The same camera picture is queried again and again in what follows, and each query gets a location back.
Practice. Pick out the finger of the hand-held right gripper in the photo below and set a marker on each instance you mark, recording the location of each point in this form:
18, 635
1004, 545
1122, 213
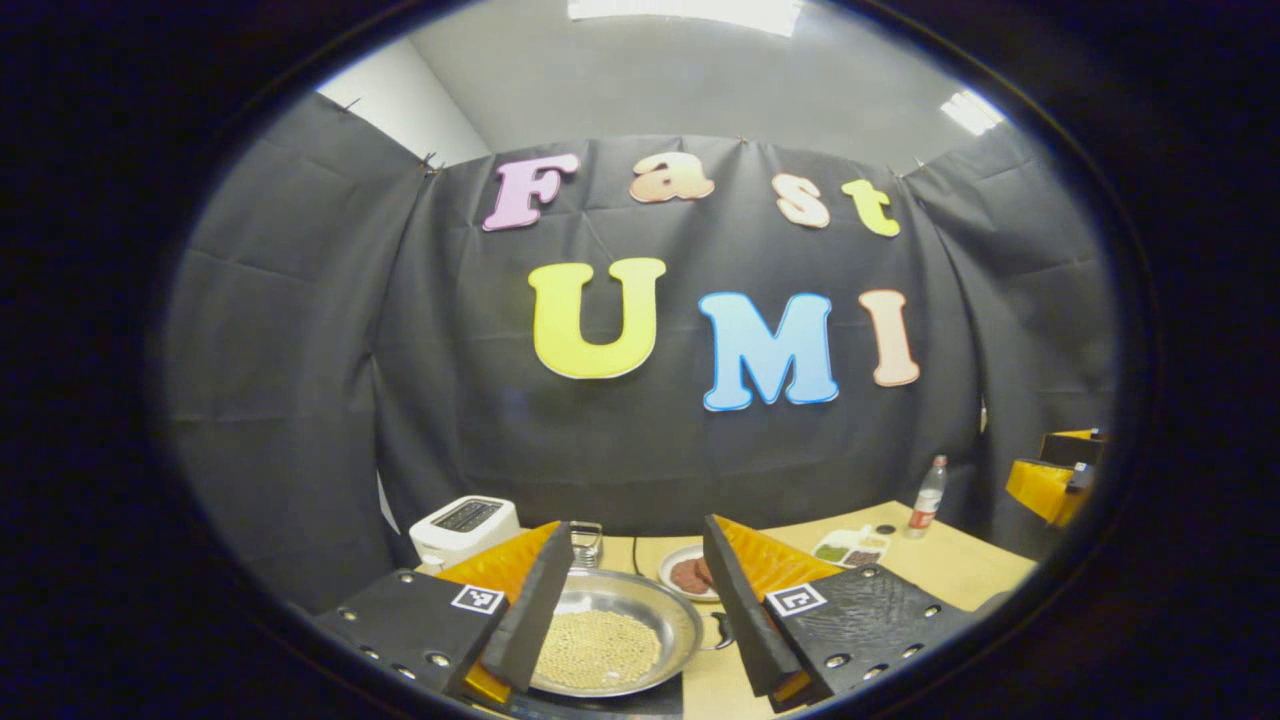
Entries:
1040, 488
1075, 447

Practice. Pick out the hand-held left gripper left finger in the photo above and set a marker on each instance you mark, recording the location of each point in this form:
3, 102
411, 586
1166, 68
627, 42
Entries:
535, 620

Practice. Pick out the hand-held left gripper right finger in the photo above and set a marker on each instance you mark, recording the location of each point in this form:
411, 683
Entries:
740, 620

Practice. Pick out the black induction cooktop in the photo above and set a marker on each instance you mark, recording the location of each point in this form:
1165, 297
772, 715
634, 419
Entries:
655, 703

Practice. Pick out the raw red meat slice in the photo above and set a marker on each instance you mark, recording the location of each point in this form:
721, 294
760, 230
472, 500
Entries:
690, 576

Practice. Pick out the pile of yellow soybeans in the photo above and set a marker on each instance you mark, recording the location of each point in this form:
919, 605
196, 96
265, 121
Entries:
600, 650

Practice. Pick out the white oval plate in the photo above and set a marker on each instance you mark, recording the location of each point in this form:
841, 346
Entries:
668, 568

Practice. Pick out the pile of green mung beans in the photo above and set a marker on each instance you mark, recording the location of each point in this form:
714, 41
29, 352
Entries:
830, 552

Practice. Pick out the white toaster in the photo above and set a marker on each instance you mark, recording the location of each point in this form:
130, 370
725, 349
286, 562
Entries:
465, 530

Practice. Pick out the clear water bottle red label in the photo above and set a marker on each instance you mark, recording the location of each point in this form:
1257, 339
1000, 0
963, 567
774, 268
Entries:
926, 500

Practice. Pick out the white divided dish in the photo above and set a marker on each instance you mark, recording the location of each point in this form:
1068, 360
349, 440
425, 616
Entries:
850, 540

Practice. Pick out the pile of dark red beans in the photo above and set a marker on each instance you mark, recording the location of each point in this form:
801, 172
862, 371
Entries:
862, 557

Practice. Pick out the black backdrop cloth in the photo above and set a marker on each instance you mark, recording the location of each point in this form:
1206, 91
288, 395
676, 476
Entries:
330, 350

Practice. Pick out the small ceiling light panel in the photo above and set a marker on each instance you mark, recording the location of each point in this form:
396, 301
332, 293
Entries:
972, 112

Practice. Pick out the long ceiling light panel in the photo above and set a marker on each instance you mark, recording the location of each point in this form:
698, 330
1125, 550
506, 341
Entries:
685, 12

